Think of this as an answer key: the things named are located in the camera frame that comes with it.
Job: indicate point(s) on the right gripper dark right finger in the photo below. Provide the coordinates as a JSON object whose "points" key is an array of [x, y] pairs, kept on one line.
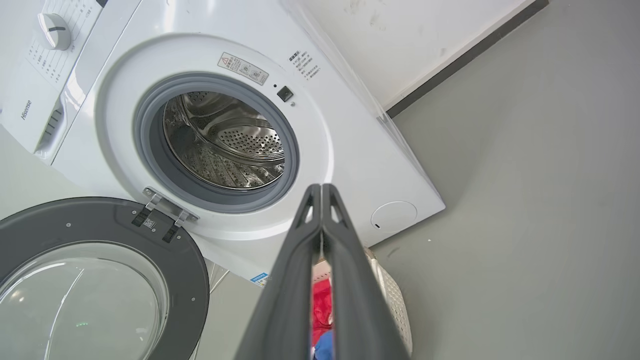
{"points": [[360, 310]]}

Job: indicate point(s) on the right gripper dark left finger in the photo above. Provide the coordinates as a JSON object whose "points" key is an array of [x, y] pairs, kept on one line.
{"points": [[285, 300]]}

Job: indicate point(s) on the black round washer door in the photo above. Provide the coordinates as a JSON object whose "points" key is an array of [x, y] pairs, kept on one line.
{"points": [[100, 225]]}

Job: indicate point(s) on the white front-load washing machine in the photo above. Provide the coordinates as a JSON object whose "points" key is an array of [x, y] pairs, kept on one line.
{"points": [[360, 165]]}

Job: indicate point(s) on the metal door hinge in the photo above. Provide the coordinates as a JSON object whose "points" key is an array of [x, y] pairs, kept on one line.
{"points": [[167, 212]]}

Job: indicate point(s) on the black door lock socket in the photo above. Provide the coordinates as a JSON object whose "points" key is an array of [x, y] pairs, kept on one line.
{"points": [[285, 93]]}

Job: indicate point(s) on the blue energy label sticker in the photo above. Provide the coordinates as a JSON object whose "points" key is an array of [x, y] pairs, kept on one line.
{"points": [[260, 278]]}

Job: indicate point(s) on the white woven laundry basket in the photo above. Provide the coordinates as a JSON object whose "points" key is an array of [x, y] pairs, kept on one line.
{"points": [[395, 300]]}

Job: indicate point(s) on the red and white garment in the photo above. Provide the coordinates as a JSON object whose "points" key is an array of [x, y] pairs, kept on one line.
{"points": [[322, 307]]}

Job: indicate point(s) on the blue garment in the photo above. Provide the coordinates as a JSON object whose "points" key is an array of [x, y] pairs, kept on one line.
{"points": [[324, 347]]}

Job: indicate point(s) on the round white filter cover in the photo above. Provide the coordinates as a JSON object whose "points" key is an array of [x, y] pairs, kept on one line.
{"points": [[393, 216]]}

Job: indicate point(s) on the steel perforated washer drum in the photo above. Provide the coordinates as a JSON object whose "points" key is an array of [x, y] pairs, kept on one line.
{"points": [[225, 145]]}

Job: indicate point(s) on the white detergent drawer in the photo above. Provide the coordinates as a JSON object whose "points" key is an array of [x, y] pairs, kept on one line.
{"points": [[30, 110]]}

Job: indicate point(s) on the white control knob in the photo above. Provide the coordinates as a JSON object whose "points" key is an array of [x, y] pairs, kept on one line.
{"points": [[54, 31]]}

